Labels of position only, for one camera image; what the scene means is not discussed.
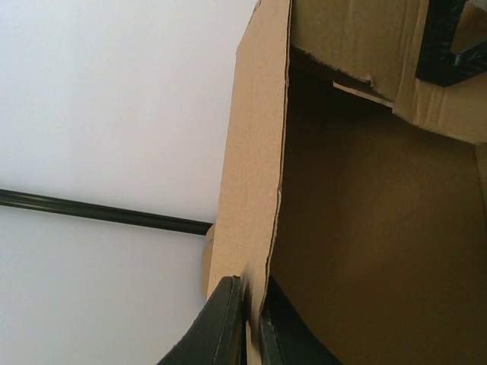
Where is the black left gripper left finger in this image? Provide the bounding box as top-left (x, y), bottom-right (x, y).
top-left (159, 276), bottom-right (247, 365)

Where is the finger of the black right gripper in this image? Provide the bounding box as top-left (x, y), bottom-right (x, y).
top-left (415, 0), bottom-right (486, 87)

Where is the large cardboard box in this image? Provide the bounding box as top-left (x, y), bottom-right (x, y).
top-left (208, 1), bottom-right (486, 364)

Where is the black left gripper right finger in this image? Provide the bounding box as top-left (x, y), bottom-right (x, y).
top-left (259, 278), bottom-right (341, 365)

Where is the black right corner frame post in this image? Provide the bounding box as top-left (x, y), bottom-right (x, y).
top-left (1, 189), bottom-right (212, 236)

